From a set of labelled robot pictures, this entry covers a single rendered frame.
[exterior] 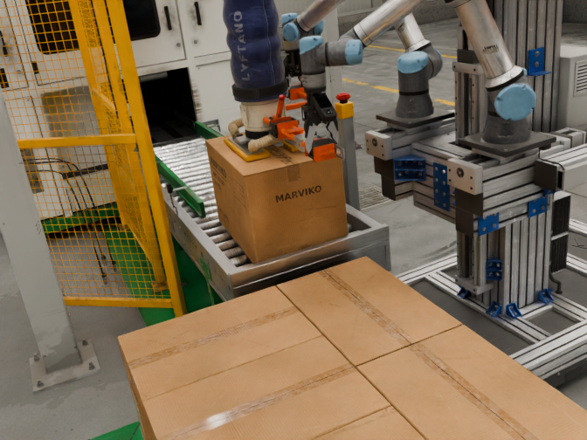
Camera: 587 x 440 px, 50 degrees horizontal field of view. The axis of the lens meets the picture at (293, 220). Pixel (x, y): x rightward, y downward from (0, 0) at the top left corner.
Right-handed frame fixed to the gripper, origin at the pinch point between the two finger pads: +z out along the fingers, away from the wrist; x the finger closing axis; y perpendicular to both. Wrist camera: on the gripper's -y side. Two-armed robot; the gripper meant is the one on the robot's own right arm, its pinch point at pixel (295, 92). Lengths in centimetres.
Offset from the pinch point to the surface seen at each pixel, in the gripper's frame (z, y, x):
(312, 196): 27, 61, -20
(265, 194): 22, 61, -39
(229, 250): 53, 36, -51
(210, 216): 54, -8, -48
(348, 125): 18.5, 7.6, 21.8
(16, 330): 108, -50, -154
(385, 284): 53, 96, -9
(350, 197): 55, 8, 20
